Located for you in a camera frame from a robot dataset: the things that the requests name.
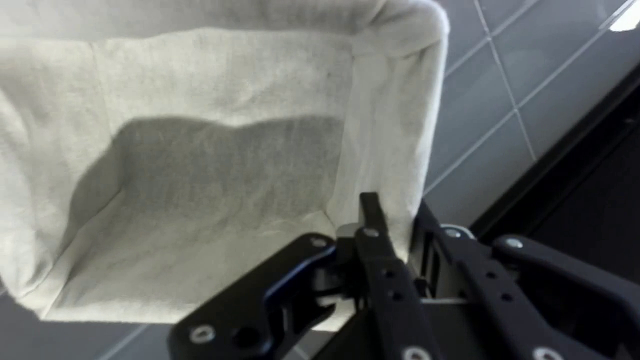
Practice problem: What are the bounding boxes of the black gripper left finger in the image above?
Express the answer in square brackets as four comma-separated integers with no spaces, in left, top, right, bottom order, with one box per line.
[168,192,443,360]

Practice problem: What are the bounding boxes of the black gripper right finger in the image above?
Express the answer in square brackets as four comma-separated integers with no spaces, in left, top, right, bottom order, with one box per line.
[409,204,640,360]

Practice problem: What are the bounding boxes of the brown basket with white liner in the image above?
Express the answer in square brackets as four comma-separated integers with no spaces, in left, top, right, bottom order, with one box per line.
[0,0,447,325]

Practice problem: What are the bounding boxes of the dark overhead cabinet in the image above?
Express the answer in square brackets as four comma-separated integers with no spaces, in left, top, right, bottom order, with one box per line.
[471,66,640,282]

